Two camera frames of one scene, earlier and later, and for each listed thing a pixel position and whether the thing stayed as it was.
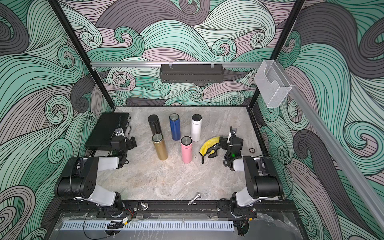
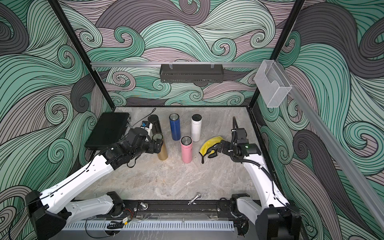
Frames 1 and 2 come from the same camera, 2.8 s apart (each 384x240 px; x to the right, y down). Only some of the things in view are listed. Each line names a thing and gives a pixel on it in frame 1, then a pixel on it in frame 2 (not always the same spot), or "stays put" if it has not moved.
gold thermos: x=159 y=144 stays put
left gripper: x=128 y=143 -> x=157 y=146
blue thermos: x=175 y=124 stays put
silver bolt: x=198 y=196 stays put
